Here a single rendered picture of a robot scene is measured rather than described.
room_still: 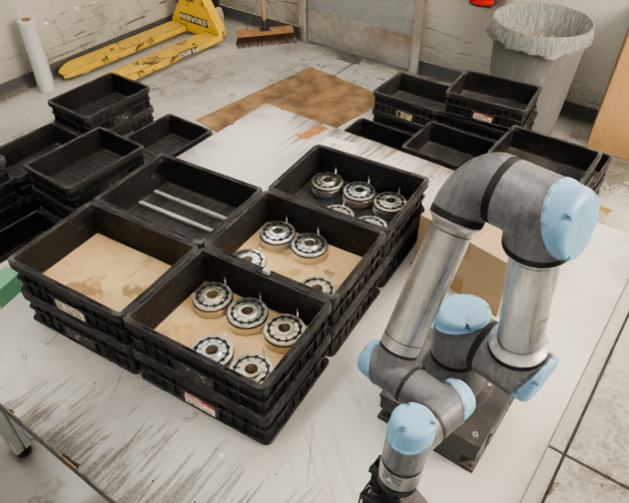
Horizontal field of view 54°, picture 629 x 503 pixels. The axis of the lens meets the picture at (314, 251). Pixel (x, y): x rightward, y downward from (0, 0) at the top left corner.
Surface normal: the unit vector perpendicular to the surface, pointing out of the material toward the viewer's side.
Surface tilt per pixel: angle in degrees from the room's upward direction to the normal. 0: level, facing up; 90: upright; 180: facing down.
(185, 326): 0
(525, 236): 100
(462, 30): 90
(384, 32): 90
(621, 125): 73
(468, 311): 10
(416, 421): 8
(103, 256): 0
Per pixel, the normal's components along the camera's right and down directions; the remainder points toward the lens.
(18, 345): 0.00, -0.76
